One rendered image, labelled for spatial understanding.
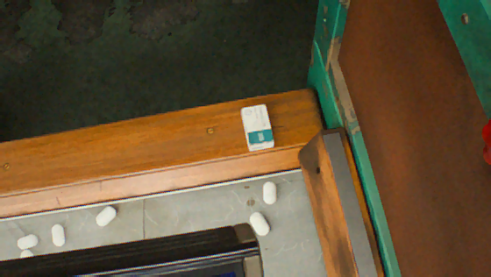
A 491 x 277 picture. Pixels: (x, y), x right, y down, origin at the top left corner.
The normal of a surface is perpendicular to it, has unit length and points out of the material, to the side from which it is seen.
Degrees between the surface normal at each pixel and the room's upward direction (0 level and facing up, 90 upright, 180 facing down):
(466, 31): 90
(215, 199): 0
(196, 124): 0
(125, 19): 0
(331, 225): 67
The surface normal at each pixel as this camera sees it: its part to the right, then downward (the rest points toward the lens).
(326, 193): -0.90, 0.00
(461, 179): -0.98, 0.17
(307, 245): 0.00, -0.45
